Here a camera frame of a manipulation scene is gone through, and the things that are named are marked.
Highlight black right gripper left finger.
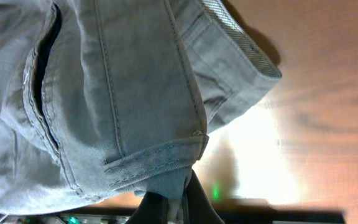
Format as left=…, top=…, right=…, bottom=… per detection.
left=126, top=192, right=168, bottom=224

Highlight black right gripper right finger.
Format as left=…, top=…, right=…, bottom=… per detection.
left=185, top=171, right=224, bottom=224

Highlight grey cargo shorts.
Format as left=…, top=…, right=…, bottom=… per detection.
left=0, top=0, right=282, bottom=215

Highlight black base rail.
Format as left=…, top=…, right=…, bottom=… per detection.
left=0, top=205, right=346, bottom=224

